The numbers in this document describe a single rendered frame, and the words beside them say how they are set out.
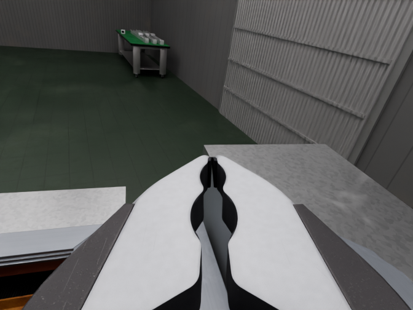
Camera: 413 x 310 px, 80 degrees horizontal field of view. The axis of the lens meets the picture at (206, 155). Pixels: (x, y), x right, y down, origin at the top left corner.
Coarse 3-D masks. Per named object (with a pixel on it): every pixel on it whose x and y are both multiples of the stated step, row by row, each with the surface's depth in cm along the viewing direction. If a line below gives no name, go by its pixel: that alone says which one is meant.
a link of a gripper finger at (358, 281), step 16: (304, 208) 9; (304, 224) 8; (320, 224) 8; (320, 240) 7; (336, 240) 7; (336, 256) 7; (352, 256) 7; (336, 272) 6; (352, 272) 6; (368, 272) 6; (352, 288) 6; (368, 288) 6; (384, 288) 6; (352, 304) 6; (368, 304) 6; (384, 304) 6; (400, 304) 6
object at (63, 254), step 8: (72, 248) 76; (8, 256) 71; (16, 256) 72; (24, 256) 72; (32, 256) 73; (40, 256) 73; (48, 256) 74; (56, 256) 75; (64, 256) 75; (0, 264) 70; (8, 264) 71; (16, 264) 71; (24, 264) 72
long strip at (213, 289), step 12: (204, 228) 90; (204, 240) 85; (204, 252) 81; (204, 264) 77; (216, 264) 77; (204, 276) 74; (216, 276) 74; (204, 288) 70; (216, 288) 71; (204, 300) 67; (216, 300) 68
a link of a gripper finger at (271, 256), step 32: (224, 160) 11; (224, 192) 9; (256, 192) 9; (256, 224) 8; (288, 224) 8; (256, 256) 7; (288, 256) 7; (320, 256) 7; (256, 288) 6; (288, 288) 6; (320, 288) 6
